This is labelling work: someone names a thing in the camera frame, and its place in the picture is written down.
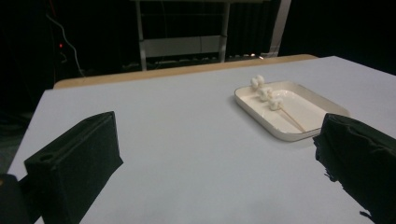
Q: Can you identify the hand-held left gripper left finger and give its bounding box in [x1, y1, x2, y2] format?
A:
[23, 111, 124, 224]

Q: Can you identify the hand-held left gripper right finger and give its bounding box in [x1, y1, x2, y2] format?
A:
[313, 112, 396, 224]

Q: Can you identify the white rectangular tray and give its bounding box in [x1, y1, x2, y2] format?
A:
[233, 79, 351, 143]

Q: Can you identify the wooden skewer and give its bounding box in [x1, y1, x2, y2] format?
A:
[278, 105, 307, 133]

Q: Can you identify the white marshmallow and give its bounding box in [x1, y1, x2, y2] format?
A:
[250, 75, 266, 91]
[258, 87, 275, 103]
[268, 96, 285, 112]

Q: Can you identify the white table cover board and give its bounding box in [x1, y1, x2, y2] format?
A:
[7, 55, 396, 224]

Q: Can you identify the white cable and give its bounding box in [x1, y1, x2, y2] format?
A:
[46, 13, 85, 77]

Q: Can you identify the white metal post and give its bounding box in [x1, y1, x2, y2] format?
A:
[269, 0, 292, 55]

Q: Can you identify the white metal stand frame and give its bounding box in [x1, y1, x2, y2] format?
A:
[134, 0, 232, 72]

